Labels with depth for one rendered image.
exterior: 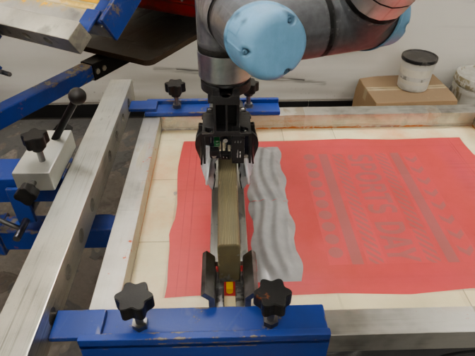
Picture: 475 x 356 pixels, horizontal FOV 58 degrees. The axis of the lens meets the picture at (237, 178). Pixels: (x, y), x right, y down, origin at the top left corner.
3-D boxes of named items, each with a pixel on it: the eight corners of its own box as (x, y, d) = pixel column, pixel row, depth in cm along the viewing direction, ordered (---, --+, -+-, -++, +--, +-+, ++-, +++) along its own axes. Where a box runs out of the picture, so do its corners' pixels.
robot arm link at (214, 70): (198, 37, 61) (255, 37, 61) (199, 68, 64) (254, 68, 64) (195, 58, 55) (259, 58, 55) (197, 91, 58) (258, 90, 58)
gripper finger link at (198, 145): (191, 163, 71) (198, 117, 66) (191, 158, 72) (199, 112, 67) (220, 167, 72) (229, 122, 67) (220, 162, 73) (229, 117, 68)
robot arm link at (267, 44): (344, 1, 43) (295, -23, 51) (239, 14, 40) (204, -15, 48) (333, 75, 48) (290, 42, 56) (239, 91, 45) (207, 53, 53)
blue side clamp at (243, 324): (317, 330, 59) (324, 299, 55) (324, 365, 55) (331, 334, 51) (97, 336, 59) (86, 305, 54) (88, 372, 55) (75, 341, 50)
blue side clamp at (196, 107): (276, 123, 103) (278, 97, 99) (278, 134, 99) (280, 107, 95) (150, 125, 102) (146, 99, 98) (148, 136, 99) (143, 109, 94)
